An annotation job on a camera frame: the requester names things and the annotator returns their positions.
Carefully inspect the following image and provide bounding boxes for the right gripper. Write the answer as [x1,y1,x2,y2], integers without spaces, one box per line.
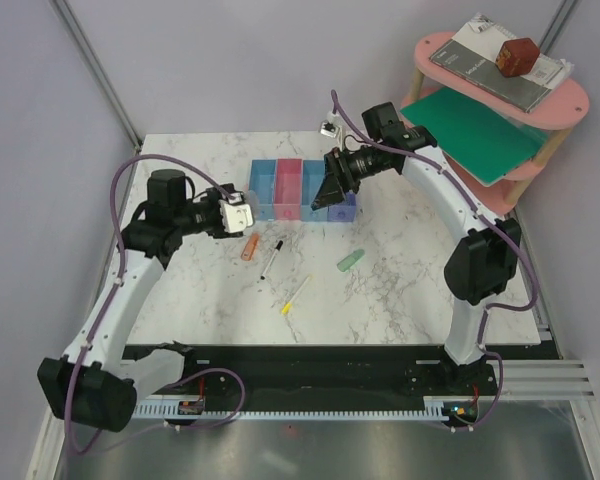
[311,144,390,211]

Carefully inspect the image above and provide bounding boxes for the light blue drawer box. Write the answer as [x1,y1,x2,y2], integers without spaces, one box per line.
[301,160,328,222]

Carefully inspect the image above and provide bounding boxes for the purple drawer box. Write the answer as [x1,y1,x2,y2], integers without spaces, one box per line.
[327,192,357,223]

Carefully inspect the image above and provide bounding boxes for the pink drawer box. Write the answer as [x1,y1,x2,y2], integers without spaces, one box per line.
[273,158,303,220]

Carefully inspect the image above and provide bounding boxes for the orange correction tape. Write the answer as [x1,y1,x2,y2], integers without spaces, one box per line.
[241,233,260,261]

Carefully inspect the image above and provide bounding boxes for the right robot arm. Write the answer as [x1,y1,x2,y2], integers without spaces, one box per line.
[311,103,521,394]

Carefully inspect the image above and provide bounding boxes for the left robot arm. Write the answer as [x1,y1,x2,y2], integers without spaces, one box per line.
[37,169,244,432]

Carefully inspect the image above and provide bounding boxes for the black marker pen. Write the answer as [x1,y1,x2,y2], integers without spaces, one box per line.
[259,240,284,281]

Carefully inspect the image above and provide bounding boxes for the yellow marker pen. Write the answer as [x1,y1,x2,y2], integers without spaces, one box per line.
[281,275,313,315]

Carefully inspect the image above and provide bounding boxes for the green board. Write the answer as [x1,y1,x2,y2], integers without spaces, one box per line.
[401,87,548,186]

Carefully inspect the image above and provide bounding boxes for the grey setup guide booklet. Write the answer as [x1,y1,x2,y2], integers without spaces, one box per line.
[430,39,574,113]

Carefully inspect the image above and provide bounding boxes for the white paper sheets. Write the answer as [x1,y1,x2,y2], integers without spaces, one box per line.
[451,11,575,86]

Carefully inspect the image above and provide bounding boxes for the red brown cube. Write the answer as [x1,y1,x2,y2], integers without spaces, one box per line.
[495,37,540,78]

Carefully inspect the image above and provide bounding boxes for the pink wooden shelf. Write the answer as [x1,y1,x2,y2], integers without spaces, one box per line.
[401,32,590,214]

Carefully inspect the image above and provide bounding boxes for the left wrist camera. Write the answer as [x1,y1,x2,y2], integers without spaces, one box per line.
[219,192,255,234]

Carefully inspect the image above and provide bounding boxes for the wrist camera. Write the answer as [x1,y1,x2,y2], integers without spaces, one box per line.
[219,192,255,234]
[320,120,339,138]

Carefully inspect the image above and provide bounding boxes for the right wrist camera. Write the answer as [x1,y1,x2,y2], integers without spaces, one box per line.
[320,120,339,138]

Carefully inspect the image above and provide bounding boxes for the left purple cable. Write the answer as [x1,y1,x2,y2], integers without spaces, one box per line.
[62,154,236,456]

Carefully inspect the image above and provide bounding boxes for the purple cable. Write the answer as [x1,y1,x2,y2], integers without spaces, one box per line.
[62,154,236,456]
[330,89,539,434]

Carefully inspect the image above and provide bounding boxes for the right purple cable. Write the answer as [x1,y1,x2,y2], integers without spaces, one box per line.
[330,89,539,434]

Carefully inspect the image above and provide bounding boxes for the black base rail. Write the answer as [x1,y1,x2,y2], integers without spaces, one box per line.
[114,343,564,416]

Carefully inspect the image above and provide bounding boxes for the white cable duct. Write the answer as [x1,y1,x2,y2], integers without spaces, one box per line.
[132,396,449,422]

